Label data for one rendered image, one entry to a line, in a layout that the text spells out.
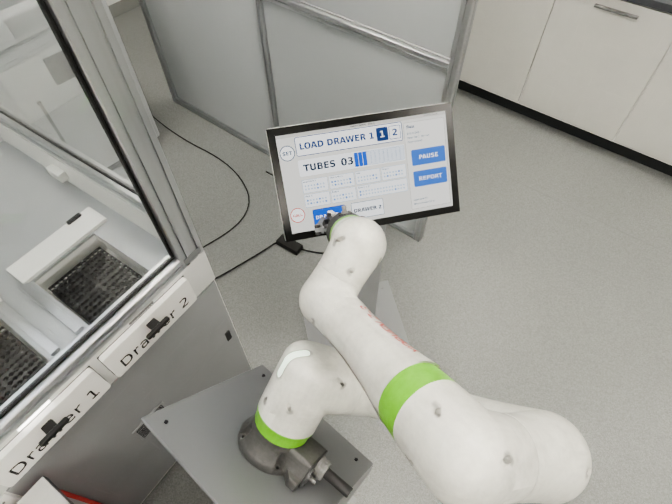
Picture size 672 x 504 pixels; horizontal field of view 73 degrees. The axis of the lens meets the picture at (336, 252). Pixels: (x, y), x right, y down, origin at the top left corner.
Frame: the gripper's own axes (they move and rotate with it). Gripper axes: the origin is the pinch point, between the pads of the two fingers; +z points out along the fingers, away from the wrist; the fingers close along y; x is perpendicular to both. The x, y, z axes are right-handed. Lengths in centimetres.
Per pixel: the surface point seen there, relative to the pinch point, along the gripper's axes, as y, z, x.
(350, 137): -8.8, 4.8, -20.0
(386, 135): -18.9, 4.9, -19.0
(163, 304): 48, 0, 15
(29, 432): 77, -22, 32
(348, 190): -6.2, 4.8, -5.8
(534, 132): -162, 165, -2
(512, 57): -146, 161, -50
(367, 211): -10.8, 4.8, 0.9
